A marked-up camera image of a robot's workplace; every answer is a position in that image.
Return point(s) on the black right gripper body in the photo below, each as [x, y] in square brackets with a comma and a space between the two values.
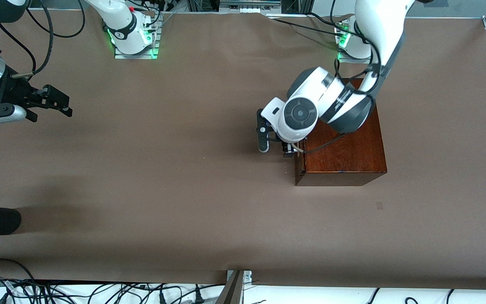
[13, 90]

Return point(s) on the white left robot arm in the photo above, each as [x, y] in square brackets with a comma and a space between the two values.
[302, 114]

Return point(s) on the dark wooden drawer cabinet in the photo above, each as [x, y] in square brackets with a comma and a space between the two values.
[352, 156]

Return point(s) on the brown table cover sheet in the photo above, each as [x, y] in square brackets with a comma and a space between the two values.
[205, 211]

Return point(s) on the grey metal bar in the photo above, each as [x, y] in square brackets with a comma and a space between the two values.
[231, 291]

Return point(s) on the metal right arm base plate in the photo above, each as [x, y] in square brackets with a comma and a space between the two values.
[135, 56]

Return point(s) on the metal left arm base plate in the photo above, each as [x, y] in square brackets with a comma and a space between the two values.
[348, 60]

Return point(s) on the small metal edge bracket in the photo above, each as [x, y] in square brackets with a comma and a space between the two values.
[247, 275]

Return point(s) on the black frame post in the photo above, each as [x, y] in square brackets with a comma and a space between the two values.
[295, 5]

